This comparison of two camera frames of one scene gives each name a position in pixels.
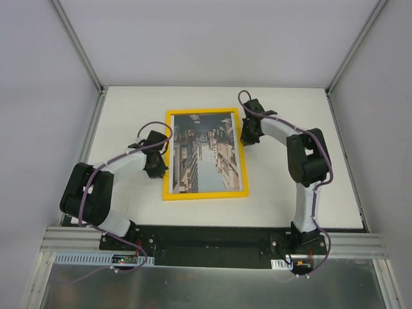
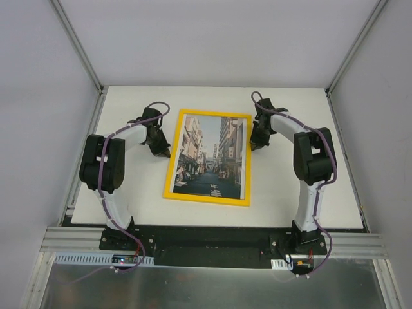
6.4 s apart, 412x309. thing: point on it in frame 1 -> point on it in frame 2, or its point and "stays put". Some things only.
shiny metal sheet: [331, 284] stays put
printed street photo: [204, 158] stays put
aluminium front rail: [344, 245] stays put
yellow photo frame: [239, 194] -> [208, 199]
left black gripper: [156, 165] -> [158, 141]
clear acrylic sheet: [203, 153] stays put
